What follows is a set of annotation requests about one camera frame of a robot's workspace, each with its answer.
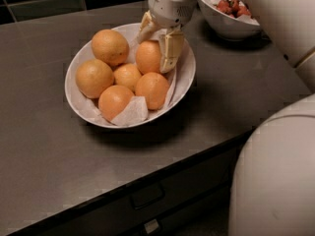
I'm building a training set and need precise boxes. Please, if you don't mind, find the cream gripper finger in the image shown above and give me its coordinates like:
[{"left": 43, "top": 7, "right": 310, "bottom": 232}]
[
  {"left": 158, "top": 28, "right": 184, "bottom": 74},
  {"left": 137, "top": 11, "right": 160, "bottom": 43}
]

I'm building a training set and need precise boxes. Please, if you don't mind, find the white rounded gripper body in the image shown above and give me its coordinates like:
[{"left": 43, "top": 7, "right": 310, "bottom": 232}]
[{"left": 148, "top": 0, "right": 197, "bottom": 29}]

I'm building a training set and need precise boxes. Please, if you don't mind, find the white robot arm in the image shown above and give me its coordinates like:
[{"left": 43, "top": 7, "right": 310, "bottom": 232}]
[{"left": 138, "top": 0, "right": 315, "bottom": 236}]

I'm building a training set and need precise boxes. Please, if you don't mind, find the large white oval bowl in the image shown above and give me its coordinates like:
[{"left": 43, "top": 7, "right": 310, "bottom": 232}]
[{"left": 64, "top": 22, "right": 197, "bottom": 130}]

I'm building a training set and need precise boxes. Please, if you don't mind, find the white bowl with strawberries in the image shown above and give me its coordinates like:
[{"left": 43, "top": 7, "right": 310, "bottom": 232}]
[{"left": 197, "top": 0, "right": 261, "bottom": 41}]

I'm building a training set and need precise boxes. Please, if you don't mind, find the small centre orange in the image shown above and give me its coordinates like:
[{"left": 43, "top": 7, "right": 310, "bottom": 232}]
[{"left": 113, "top": 63, "right": 142, "bottom": 91}]

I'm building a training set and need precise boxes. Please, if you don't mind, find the white paper liner in bowl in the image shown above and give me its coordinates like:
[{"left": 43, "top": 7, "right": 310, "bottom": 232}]
[{"left": 73, "top": 20, "right": 178, "bottom": 127}]

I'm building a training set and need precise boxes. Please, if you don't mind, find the red strawberries pile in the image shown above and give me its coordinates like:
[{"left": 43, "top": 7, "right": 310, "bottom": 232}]
[{"left": 215, "top": 0, "right": 252, "bottom": 18}]

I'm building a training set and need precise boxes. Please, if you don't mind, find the dark upper drawer front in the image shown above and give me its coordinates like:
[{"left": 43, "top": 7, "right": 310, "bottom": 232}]
[{"left": 19, "top": 146, "right": 237, "bottom": 236}]

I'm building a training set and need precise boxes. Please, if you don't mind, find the dark drawer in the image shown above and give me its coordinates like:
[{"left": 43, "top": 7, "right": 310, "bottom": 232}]
[
  {"left": 19, "top": 146, "right": 237, "bottom": 236},
  {"left": 119, "top": 186, "right": 229, "bottom": 236}
]

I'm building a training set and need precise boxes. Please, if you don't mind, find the dark lower drawer front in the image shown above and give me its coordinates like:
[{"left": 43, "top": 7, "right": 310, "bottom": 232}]
[{"left": 119, "top": 186, "right": 229, "bottom": 236}]

